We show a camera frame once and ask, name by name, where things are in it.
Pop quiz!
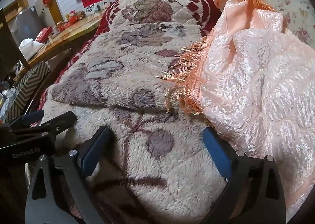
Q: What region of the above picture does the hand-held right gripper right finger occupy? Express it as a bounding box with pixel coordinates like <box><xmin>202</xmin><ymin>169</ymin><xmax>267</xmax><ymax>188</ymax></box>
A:
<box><xmin>202</xmin><ymin>127</ymin><xmax>287</xmax><ymax>224</ymax></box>

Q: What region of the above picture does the wooden dining table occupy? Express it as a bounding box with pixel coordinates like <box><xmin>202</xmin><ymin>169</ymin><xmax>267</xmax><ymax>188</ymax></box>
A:
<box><xmin>15</xmin><ymin>10</ymin><xmax>106</xmax><ymax>77</ymax></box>

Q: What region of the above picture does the pink fringed bedspread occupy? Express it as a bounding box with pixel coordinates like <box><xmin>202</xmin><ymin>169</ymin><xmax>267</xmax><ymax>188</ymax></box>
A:
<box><xmin>157</xmin><ymin>0</ymin><xmax>315</xmax><ymax>219</ymax></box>

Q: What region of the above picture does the floral plush blanket red border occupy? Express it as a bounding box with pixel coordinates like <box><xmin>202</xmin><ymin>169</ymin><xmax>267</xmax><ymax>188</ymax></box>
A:
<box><xmin>30</xmin><ymin>0</ymin><xmax>229</xmax><ymax>224</ymax></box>

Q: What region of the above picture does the wooden wall cabinet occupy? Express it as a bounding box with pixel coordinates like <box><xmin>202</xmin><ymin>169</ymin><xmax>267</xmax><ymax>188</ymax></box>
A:
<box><xmin>0</xmin><ymin>0</ymin><xmax>27</xmax><ymax>22</ymax></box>

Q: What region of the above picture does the red plush toy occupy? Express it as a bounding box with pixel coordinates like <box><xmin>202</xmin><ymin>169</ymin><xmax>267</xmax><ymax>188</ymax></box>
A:
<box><xmin>66</xmin><ymin>11</ymin><xmax>79</xmax><ymax>24</ymax></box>

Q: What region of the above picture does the striped cardboard box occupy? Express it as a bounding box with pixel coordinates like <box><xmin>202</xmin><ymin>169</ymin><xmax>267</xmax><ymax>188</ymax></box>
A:
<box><xmin>5</xmin><ymin>61</ymin><xmax>51</xmax><ymax>122</ymax></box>

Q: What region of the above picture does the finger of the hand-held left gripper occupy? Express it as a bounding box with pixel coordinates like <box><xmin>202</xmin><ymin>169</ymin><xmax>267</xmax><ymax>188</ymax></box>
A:
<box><xmin>5</xmin><ymin>109</ymin><xmax>45</xmax><ymax>132</ymax></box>
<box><xmin>15</xmin><ymin>111</ymin><xmax>77</xmax><ymax>141</ymax></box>

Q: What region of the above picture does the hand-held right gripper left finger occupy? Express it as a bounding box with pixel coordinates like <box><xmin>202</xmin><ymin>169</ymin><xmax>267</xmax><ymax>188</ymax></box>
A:
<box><xmin>25</xmin><ymin>126</ymin><xmax>116</xmax><ymax>224</ymax></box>

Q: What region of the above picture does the white tissue bundle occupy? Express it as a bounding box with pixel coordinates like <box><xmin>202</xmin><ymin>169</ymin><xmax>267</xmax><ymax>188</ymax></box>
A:
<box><xmin>18</xmin><ymin>38</ymin><xmax>46</xmax><ymax>63</ymax></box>

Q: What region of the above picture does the dark wooden chair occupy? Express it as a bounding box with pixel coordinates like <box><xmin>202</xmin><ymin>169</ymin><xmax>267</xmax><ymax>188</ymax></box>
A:
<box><xmin>0</xmin><ymin>8</ymin><xmax>32</xmax><ymax>82</ymax></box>

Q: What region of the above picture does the red box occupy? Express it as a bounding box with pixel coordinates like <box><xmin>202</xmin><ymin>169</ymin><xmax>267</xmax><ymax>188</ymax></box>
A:
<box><xmin>36</xmin><ymin>26</ymin><xmax>53</xmax><ymax>42</ymax></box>

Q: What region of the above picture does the grey refrigerator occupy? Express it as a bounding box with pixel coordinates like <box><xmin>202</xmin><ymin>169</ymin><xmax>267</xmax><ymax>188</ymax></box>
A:
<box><xmin>8</xmin><ymin>5</ymin><xmax>40</xmax><ymax>47</ymax></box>

